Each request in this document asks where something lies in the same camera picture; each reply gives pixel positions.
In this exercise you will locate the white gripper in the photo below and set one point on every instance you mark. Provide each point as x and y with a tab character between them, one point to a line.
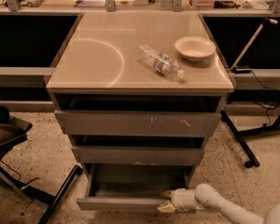
179	199

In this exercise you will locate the grey bottom drawer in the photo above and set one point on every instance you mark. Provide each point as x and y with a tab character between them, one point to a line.
135	188

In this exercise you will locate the grey drawer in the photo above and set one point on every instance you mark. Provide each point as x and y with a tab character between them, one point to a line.
138	156
135	188
129	123

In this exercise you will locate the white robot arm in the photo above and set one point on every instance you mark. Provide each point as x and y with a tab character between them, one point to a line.
205	197

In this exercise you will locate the grey middle drawer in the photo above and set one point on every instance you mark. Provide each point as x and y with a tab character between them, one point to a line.
138	156

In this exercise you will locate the grey drawer cabinet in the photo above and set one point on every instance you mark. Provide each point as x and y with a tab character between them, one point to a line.
100	70

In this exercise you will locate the grey top drawer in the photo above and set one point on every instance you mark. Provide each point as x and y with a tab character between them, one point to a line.
129	123

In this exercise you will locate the black stand right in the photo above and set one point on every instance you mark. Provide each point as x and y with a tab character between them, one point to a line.
241	135

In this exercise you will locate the clear plastic water bottle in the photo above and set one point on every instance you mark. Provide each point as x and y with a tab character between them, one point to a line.
160	62

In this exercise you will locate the white rod with black base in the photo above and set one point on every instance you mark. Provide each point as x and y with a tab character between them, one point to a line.
266	20

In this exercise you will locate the white bowl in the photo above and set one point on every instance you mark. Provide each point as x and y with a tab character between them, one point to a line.
195	48

